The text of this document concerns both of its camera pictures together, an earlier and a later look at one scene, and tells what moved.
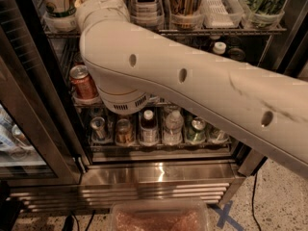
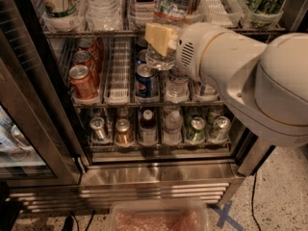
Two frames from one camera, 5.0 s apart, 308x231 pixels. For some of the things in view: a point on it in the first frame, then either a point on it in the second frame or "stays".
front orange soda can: x=81 y=82 stays
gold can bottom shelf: x=124 y=132 stays
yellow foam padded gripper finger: x=77 y=1 → x=161 y=37
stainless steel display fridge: x=64 y=147 stays
